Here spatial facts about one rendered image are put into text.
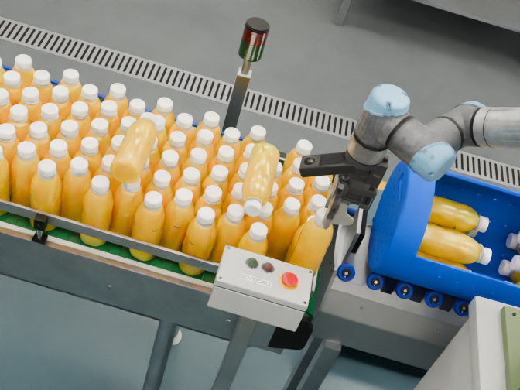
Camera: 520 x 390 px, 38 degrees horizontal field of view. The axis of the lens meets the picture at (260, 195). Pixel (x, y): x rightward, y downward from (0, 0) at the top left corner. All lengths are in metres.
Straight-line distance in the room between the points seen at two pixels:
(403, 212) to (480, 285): 0.25
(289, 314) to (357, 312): 0.34
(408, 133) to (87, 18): 2.85
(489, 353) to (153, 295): 0.78
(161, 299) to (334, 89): 2.32
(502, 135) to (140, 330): 1.72
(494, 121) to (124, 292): 0.97
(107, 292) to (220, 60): 2.22
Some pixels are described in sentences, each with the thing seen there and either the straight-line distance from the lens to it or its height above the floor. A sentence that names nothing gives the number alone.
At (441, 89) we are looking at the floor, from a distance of 4.32.
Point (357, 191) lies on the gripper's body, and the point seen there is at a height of 1.32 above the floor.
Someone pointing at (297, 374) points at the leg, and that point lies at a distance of 2.55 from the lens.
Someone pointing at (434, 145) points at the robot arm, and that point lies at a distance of 1.39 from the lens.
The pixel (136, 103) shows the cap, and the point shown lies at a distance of 1.93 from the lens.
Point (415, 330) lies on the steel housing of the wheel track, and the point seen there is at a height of 0.86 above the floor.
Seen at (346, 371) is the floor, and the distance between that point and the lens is 2.90.
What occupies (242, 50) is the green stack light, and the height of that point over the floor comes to 1.18.
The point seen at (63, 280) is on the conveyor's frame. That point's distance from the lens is 1.94.
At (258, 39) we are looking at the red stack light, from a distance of 1.99.
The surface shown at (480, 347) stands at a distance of 1.65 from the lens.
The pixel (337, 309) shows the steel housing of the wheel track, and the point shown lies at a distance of 1.94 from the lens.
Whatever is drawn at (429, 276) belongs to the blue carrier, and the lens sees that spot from 1.80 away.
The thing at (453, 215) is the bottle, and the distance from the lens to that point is 1.90.
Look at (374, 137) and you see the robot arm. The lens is 1.44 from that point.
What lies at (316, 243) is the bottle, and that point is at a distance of 1.66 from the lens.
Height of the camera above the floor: 2.36
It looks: 46 degrees down
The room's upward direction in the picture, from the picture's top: 19 degrees clockwise
